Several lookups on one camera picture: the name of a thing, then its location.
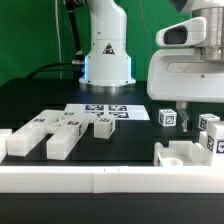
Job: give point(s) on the white fence rail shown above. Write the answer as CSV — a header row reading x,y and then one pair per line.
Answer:
x,y
4,134
62,179

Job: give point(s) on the white chair back part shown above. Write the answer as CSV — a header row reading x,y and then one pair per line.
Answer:
x,y
65,130

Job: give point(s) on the white front fence rail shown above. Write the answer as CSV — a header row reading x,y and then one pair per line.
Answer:
x,y
62,179

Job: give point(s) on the white left fence rail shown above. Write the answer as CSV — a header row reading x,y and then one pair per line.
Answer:
x,y
4,134

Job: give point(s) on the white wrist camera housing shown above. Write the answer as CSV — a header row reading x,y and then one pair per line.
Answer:
x,y
190,33

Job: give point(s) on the white tagged cube far right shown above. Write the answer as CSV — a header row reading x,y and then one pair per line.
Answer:
x,y
204,119

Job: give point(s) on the white chair seat plate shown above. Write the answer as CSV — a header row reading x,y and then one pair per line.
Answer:
x,y
181,153

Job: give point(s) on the paper sheet with tags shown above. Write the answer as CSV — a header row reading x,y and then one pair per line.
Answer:
x,y
121,112

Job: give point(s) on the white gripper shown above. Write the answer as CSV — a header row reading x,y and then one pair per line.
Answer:
x,y
181,75

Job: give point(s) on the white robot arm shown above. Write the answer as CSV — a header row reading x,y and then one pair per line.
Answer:
x,y
108,66

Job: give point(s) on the white tagged cube middle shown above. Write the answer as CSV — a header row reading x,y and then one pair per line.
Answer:
x,y
167,117

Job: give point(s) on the white tagged cube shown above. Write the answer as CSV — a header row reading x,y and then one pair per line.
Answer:
x,y
167,117
204,119

